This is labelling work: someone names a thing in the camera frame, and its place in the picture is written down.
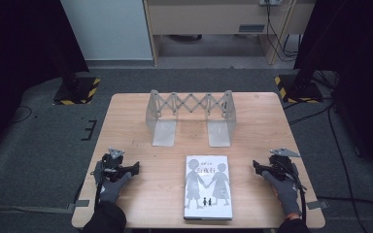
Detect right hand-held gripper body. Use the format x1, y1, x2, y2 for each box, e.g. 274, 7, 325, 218
267, 147, 302, 183

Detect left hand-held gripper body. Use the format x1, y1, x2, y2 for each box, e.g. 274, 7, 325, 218
100, 147, 126, 183

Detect white hardcover book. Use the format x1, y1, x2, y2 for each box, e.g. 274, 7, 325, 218
183, 154, 234, 221

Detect expandable metal book rack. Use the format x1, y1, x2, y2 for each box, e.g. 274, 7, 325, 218
145, 89, 238, 149

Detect person's left hand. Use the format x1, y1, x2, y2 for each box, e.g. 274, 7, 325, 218
92, 160, 133, 205

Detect person's right hand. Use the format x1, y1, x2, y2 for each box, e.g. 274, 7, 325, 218
260, 170, 303, 219

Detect grey tape strip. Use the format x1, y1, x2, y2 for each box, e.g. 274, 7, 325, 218
305, 199, 330, 211
66, 199, 90, 214

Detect striped black stand base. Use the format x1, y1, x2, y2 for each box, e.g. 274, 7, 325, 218
273, 73, 324, 105
52, 76, 102, 107

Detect white panel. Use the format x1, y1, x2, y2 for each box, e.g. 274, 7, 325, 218
59, 0, 154, 62

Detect black curtain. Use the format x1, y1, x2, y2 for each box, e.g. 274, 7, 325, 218
0, 0, 90, 163
292, 0, 373, 185

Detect wooden desk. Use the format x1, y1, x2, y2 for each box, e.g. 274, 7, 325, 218
142, 0, 317, 67

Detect white power strip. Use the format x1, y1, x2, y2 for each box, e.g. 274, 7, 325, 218
258, 0, 285, 7

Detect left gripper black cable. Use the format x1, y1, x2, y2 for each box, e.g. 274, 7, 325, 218
93, 179, 103, 208

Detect thin black floor cable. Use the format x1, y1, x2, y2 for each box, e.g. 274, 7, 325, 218
10, 104, 34, 124

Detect black hanging cables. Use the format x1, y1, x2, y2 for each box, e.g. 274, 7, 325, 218
264, 0, 302, 63

